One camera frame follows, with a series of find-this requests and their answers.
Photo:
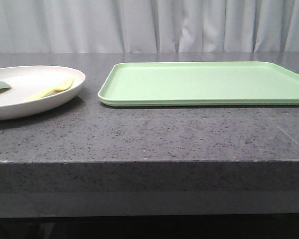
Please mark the yellow plastic fork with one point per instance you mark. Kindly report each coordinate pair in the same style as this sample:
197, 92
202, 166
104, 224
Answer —
62, 86

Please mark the white round plate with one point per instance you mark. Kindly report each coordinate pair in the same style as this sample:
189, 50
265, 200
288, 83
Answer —
26, 81

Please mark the light green serving tray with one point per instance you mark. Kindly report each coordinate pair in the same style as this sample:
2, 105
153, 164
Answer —
238, 83

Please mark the white curtain backdrop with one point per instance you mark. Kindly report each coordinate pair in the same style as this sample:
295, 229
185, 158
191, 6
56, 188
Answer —
148, 26

